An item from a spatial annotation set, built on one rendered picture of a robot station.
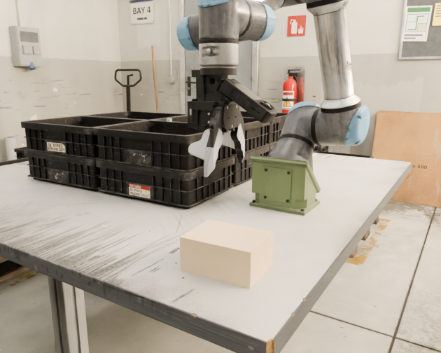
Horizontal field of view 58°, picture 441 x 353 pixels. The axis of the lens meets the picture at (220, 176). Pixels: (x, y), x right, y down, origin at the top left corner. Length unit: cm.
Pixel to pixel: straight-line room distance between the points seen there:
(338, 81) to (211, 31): 54
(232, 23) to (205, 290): 50
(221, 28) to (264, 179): 59
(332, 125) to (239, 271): 60
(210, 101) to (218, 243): 28
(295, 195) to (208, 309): 57
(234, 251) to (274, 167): 48
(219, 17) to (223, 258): 45
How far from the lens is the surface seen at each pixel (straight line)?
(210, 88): 79
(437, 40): 415
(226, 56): 76
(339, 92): 121
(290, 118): 130
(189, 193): 122
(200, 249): 82
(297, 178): 119
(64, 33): 535
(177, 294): 78
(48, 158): 163
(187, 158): 119
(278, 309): 74
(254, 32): 85
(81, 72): 545
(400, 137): 402
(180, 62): 516
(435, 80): 415
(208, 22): 77
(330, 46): 119
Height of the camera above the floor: 109
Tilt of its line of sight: 14 degrees down
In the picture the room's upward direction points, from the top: straight up
